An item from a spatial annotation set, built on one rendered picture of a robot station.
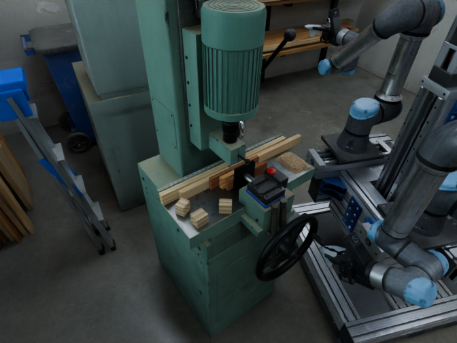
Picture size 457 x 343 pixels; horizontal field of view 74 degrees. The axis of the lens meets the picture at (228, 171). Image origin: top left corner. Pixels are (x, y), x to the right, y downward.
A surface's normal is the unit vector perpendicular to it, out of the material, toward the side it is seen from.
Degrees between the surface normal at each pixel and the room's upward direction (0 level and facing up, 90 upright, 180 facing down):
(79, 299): 0
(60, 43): 22
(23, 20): 90
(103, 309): 0
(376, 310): 0
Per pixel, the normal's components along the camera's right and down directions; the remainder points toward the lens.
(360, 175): 0.02, -0.76
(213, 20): -0.56, 0.53
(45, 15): 0.48, 0.59
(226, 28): -0.20, 0.64
